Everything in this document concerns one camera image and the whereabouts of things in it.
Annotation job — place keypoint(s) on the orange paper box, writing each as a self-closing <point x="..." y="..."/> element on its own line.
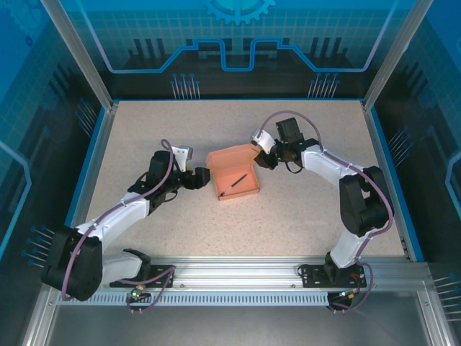
<point x="230" y="162"/>

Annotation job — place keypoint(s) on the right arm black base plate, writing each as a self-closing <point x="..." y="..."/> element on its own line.
<point x="309" y="277"/>

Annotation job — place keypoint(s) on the black pen with clear cap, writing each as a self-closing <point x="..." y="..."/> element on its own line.
<point x="236" y="183"/>

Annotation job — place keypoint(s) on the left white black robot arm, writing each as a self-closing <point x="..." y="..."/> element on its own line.
<point x="115" y="216"/>

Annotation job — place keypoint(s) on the aluminium mounting rail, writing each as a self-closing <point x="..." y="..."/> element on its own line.
<point x="234" y="274"/>

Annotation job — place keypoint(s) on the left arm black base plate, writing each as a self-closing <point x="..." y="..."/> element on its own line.
<point x="155" y="284"/>

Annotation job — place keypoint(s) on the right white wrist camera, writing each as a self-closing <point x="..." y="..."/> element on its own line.
<point x="264" y="140"/>

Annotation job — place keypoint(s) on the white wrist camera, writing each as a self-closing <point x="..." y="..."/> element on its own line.
<point x="264" y="140"/>
<point x="183" y="153"/>

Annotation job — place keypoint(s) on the aluminium frame post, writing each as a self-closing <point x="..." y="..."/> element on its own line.
<point x="392" y="54"/>
<point x="81" y="54"/>

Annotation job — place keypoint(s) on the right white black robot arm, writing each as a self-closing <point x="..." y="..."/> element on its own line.
<point x="324" y="162"/>

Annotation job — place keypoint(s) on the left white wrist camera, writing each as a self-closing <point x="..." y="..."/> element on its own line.
<point x="183" y="153"/>

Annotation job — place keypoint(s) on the aluminium blue side rail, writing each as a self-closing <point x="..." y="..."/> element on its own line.
<point x="390" y="180"/>
<point x="94" y="169"/>

